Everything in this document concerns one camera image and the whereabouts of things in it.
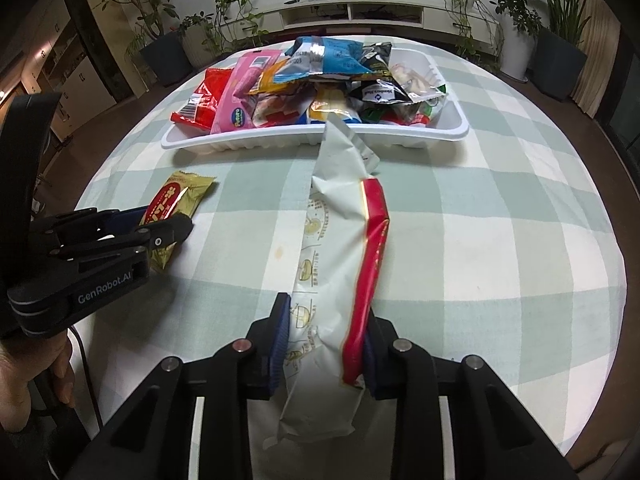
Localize person's left hand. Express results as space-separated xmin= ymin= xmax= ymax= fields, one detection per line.
xmin=0 ymin=332 xmax=77 ymax=431

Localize medium leafy potted plant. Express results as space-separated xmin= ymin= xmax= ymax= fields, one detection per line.
xmin=490 ymin=0 xmax=543 ymax=36

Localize white orange snack packet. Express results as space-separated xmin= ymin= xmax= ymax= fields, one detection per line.
xmin=250 ymin=91 xmax=316 ymax=128

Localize black cable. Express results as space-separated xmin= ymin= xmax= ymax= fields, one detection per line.
xmin=70 ymin=325 xmax=103 ymax=426

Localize dark square plant pot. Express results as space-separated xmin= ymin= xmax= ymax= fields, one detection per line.
xmin=140 ymin=32 xmax=193 ymax=86

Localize light blue snack packet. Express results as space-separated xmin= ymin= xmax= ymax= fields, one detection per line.
xmin=286 ymin=36 xmax=371 ymax=81

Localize beige curtain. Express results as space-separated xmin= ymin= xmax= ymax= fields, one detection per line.
xmin=575 ymin=5 xmax=623 ymax=118

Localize white low television cabinet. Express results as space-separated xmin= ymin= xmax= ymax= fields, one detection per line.
xmin=252 ymin=0 xmax=501 ymax=46

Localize dark silver snack packet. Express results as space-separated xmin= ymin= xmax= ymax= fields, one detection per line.
xmin=357 ymin=41 xmax=393 ymax=76

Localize long pale white snack packet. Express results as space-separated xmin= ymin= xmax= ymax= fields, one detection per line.
xmin=262 ymin=112 xmax=391 ymax=451

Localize white tall plant pot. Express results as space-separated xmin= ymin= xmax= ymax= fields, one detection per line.
xmin=502 ymin=25 xmax=538 ymax=81

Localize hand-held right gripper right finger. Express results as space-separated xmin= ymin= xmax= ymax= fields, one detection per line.
xmin=364 ymin=310 xmax=583 ymax=480

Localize white plastic tray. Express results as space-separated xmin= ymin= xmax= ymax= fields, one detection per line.
xmin=161 ymin=49 xmax=470 ymax=155

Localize wooden storage cabinets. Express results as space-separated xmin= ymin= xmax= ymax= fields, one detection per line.
xmin=0 ymin=0 xmax=136 ymax=136

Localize gold snack packet red label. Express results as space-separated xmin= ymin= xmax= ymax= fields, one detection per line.
xmin=140 ymin=170 xmax=218 ymax=273

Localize green snack packet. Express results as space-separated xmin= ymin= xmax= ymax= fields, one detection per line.
xmin=380 ymin=94 xmax=448 ymax=126

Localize white round plant pot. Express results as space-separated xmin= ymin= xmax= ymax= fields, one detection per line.
xmin=181 ymin=30 xmax=221 ymax=68

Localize clear beige snack packet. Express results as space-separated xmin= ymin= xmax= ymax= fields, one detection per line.
xmin=390 ymin=62 xmax=447 ymax=103

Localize dark glass door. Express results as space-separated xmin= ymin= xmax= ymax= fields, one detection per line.
xmin=600 ymin=35 xmax=640 ymax=151

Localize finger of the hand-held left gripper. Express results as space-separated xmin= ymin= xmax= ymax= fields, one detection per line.
xmin=30 ymin=205 xmax=153 ymax=242
xmin=50 ymin=216 xmax=195 ymax=262

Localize pink snack packet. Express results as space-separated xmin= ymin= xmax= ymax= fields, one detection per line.
xmin=210 ymin=49 xmax=283 ymax=135

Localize tall leafy potted plant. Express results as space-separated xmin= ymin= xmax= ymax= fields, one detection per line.
xmin=102 ymin=0 xmax=173 ymax=56

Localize large dark plant pot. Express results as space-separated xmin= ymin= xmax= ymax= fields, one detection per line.
xmin=530 ymin=27 xmax=588 ymax=101

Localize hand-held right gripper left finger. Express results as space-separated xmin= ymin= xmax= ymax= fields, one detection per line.
xmin=47 ymin=294 xmax=292 ymax=480

